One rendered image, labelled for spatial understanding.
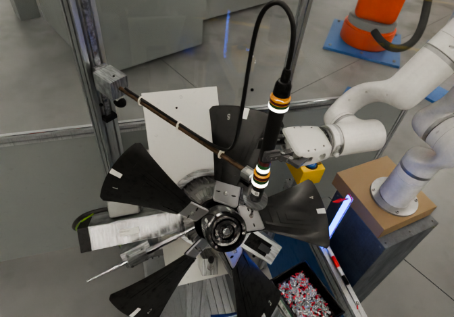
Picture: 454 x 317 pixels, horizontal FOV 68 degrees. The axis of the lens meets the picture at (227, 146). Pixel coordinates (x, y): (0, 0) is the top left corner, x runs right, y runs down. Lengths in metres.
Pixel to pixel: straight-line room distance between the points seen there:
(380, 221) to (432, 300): 1.27
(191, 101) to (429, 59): 0.71
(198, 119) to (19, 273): 1.65
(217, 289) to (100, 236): 1.15
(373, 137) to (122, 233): 0.77
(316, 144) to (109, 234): 0.66
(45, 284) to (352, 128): 1.98
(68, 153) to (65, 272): 0.90
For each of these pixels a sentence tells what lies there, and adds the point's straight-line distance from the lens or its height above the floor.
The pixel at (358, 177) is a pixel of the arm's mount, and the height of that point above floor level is 1.00.
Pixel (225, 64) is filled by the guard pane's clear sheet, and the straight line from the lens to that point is 1.51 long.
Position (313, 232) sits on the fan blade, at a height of 1.15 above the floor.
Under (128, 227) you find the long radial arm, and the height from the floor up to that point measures 1.13.
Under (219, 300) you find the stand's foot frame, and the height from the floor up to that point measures 0.08.
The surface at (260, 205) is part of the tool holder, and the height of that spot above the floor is 1.29.
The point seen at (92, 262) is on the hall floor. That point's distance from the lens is 2.36.
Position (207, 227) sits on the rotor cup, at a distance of 0.95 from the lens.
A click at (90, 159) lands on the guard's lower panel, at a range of 1.75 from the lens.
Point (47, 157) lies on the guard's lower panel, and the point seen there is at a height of 0.86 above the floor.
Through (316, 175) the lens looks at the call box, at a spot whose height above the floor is 1.04.
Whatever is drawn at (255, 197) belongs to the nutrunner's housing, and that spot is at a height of 1.31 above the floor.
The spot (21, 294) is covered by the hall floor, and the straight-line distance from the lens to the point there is 2.40.
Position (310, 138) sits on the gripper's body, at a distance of 0.84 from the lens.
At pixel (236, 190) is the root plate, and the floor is 1.27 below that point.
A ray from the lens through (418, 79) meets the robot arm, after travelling 0.88.
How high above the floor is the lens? 2.05
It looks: 45 degrees down
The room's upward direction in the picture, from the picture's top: 7 degrees clockwise
